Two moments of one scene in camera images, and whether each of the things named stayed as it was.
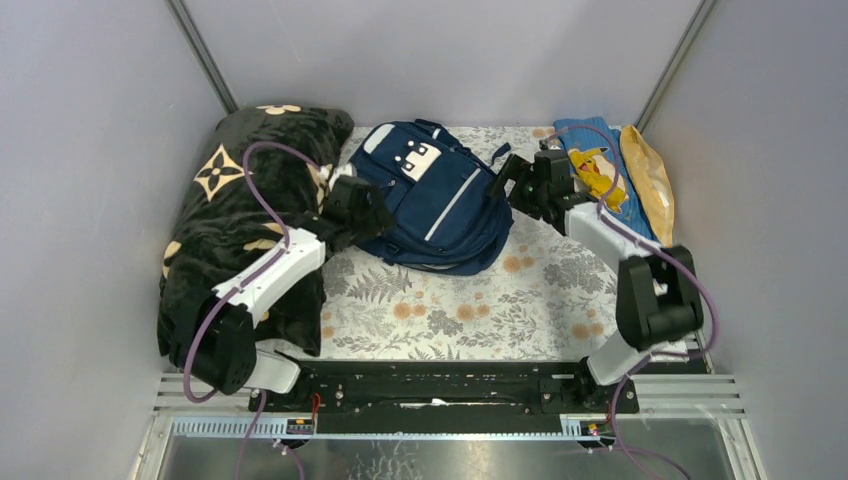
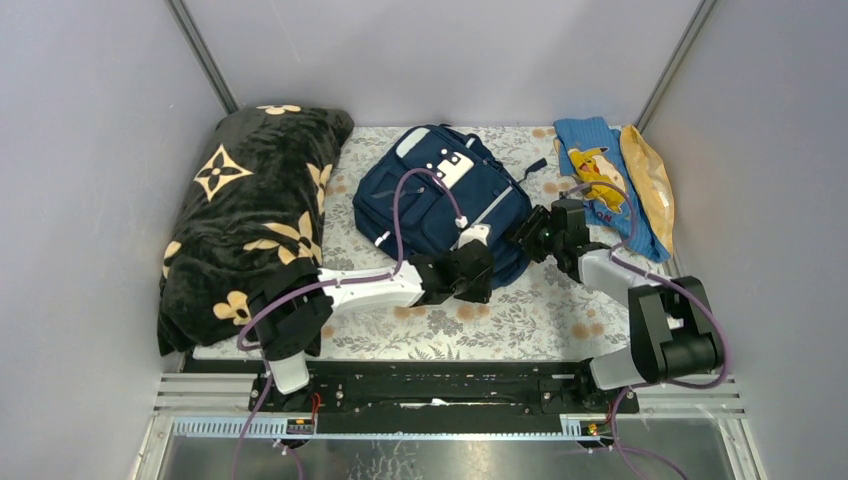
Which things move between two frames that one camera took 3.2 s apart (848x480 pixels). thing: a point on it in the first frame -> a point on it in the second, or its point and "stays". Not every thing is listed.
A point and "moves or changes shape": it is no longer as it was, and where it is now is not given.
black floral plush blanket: [253, 188] stays
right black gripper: [513, 170] -> [531, 222]
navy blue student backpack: [451, 216] moves or changes shape
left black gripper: [370, 216] -> [478, 266]
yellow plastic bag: [652, 181] stays
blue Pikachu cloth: [601, 170] stays
